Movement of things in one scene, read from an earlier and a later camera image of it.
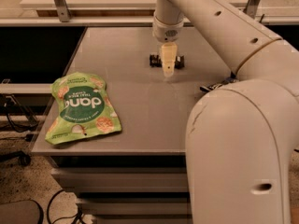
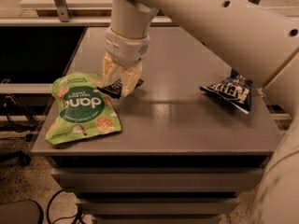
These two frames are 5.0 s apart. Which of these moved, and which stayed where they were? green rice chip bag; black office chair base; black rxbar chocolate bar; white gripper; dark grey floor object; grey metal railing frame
Moved: black rxbar chocolate bar; white gripper
Stayed: grey metal railing frame; green rice chip bag; black office chair base; dark grey floor object
